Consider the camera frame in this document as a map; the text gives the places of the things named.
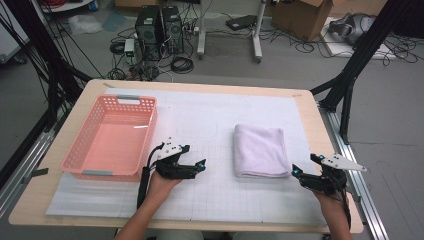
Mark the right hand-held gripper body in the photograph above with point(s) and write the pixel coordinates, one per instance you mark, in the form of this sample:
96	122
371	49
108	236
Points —
326	183

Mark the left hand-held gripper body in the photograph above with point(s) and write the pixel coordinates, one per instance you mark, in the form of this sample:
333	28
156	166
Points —
173	170

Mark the lilac printed towel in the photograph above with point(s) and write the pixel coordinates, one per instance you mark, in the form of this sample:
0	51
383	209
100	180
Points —
260	150

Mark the pink plastic basket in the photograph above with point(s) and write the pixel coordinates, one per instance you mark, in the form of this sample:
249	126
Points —
113	146

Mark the person's left hand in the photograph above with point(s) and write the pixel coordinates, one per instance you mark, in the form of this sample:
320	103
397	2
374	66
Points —
160	190

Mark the person's right hand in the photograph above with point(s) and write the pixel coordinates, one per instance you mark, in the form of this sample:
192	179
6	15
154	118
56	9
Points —
335	206

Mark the white foam grid mat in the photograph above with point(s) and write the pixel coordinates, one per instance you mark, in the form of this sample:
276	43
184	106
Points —
206	110

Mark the white floor board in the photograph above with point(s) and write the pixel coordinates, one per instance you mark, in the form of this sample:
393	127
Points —
336	48

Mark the white power adapter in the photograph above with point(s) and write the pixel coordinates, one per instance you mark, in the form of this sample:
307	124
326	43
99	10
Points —
129	46

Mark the white metal stand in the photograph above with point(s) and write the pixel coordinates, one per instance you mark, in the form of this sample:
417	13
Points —
201	33

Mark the black computer tower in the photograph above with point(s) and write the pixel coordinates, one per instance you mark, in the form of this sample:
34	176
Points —
173	30
148	33

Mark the grey headset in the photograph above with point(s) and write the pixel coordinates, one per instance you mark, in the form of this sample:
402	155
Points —
350	28

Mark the flat black device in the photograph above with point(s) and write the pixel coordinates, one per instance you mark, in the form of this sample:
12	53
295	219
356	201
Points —
241	22

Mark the large cardboard box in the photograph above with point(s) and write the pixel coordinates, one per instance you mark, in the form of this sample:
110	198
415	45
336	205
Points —
300	20

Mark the blue-grey sheet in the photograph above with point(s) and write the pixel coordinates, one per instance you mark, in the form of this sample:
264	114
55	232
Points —
115	21

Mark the clear plastic bag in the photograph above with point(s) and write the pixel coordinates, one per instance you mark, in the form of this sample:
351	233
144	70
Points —
85	24

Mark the round white table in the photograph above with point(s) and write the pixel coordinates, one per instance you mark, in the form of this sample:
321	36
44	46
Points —
66	7

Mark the white cabinet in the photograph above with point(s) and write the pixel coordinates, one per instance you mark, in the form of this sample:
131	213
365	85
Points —
8	43

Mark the aluminium rail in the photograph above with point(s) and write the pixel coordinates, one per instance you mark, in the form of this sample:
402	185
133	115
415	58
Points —
354	156
25	160

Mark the black metal frame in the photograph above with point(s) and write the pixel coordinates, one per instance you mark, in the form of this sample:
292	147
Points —
366	43
38	33

